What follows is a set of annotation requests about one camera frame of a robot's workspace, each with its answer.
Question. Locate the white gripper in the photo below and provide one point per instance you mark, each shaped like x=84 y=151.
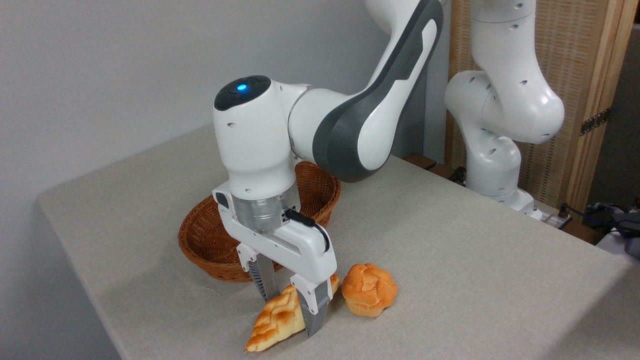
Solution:
x=295 y=250

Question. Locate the long braided bread loaf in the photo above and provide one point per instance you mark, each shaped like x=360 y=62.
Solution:
x=277 y=320

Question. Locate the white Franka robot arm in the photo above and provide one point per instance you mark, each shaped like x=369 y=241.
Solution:
x=260 y=140

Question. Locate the round muffin-shaped bread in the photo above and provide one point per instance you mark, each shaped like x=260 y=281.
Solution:
x=369 y=290

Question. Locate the brown oval wicker basket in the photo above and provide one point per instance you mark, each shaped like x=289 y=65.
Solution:
x=205 y=240

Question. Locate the grey tablecloth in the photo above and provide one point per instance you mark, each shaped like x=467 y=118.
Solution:
x=450 y=275

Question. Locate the brown wooden base board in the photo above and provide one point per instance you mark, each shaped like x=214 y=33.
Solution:
x=425 y=162

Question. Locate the dark metal screen hinge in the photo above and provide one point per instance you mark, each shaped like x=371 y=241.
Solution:
x=595 y=121

